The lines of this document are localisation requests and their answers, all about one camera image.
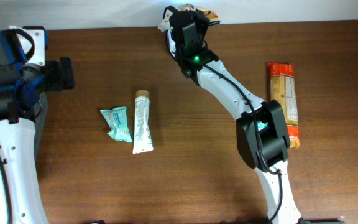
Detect yellow snack bag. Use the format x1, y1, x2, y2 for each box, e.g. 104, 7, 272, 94
177, 4, 221, 26

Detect cream tube brown cap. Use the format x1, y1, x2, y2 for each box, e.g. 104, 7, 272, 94
132, 90, 154, 154

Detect spaghetti pack orange ends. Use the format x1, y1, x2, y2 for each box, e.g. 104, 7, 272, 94
267, 63, 300, 149

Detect teal tissue pack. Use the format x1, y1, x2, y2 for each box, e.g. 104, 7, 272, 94
257, 121, 269, 131

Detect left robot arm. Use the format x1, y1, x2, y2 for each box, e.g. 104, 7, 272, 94
0, 26, 75, 223

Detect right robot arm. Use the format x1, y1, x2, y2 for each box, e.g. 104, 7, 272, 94
161, 6, 303, 223

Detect white barcode scanner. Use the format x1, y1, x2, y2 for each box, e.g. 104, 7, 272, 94
168, 39, 176, 59

